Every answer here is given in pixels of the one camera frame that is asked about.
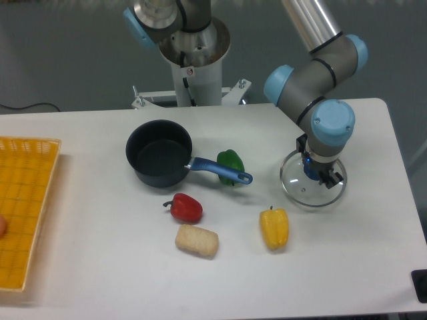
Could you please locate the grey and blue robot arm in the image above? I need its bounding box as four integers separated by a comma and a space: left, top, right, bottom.
123, 1, 368, 188

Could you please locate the red bell pepper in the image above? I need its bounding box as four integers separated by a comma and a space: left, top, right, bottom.
163, 193, 203, 223

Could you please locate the black object at table edge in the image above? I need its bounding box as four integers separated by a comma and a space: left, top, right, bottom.
411, 269, 427, 303

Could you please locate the orange object in basket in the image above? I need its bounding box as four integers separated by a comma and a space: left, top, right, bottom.
0, 215, 7, 237

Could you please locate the yellow woven basket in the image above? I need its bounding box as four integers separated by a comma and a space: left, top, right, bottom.
1, 136, 61, 292

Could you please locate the glass lid with blue knob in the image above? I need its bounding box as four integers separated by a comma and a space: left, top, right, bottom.
280, 151, 347, 208

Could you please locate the black cable on floor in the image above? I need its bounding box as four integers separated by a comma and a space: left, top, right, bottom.
0, 102, 62, 112

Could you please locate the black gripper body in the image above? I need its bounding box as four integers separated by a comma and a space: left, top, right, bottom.
296, 134, 338, 179

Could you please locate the yellow bell pepper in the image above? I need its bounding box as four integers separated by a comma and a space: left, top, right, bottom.
259, 206, 290, 251

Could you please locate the green bell pepper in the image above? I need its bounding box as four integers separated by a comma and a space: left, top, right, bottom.
216, 149, 245, 186

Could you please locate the dark saucepan with blue handle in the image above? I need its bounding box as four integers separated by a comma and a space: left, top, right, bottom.
125, 119, 253, 188

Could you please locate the beige bread loaf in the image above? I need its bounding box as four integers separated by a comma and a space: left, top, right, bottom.
175, 224, 220, 258

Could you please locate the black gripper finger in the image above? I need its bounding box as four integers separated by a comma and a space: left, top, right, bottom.
319, 169, 344, 189

